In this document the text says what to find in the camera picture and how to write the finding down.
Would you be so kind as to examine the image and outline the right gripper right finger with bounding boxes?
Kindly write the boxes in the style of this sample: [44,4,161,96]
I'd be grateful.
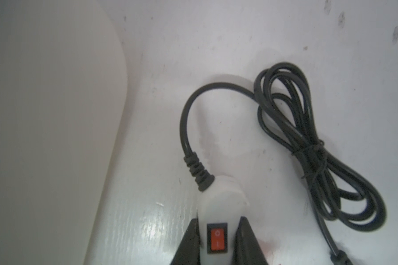
[233,216,268,265]

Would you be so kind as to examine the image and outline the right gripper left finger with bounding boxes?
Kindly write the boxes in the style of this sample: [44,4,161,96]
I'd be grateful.
[170,218,200,265]

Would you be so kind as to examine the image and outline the cream plastic storage box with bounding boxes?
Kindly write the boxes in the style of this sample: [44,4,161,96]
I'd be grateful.
[0,1,127,265]

